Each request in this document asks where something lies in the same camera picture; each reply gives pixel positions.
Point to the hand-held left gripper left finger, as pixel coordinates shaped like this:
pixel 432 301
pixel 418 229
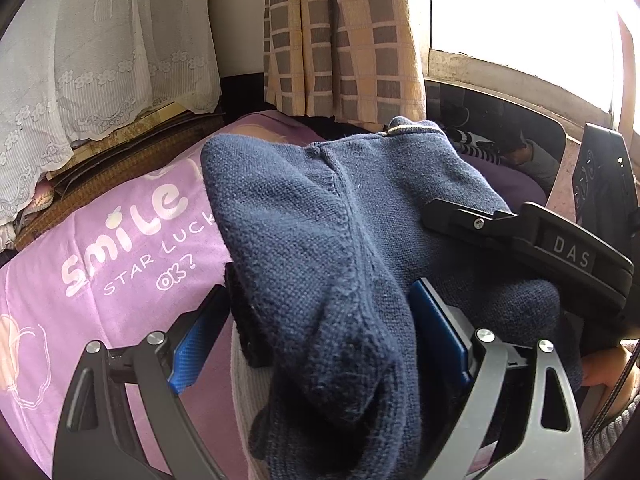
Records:
pixel 192 345

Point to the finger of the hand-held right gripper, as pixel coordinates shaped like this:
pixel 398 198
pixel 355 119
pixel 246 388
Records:
pixel 465 221

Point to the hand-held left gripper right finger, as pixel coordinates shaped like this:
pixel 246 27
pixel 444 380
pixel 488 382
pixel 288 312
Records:
pixel 440 325

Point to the navy knit cardigan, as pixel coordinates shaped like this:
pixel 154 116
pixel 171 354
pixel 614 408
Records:
pixel 310 240

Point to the person's right hand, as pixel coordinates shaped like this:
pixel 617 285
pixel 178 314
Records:
pixel 605 367

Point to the dark purple cloth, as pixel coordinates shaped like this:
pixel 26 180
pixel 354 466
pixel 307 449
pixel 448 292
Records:
pixel 515 185

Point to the person's light grey top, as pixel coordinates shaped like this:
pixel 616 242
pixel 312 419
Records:
pixel 240 400

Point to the black white striped cloth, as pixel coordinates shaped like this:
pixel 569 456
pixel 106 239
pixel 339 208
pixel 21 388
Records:
pixel 470 140

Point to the purple printed blanket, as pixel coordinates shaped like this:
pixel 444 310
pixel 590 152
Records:
pixel 100 310

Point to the black glossy board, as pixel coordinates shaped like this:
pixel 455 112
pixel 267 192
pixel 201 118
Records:
pixel 490 110

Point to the brown woven mat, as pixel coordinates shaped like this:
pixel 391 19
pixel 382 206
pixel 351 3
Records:
pixel 115 170

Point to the window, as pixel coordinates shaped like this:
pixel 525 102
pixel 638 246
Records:
pixel 525 10

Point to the checked beige curtain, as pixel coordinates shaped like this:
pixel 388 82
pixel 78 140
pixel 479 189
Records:
pixel 340 35

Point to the white lace cloth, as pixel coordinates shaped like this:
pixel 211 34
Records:
pixel 75 60

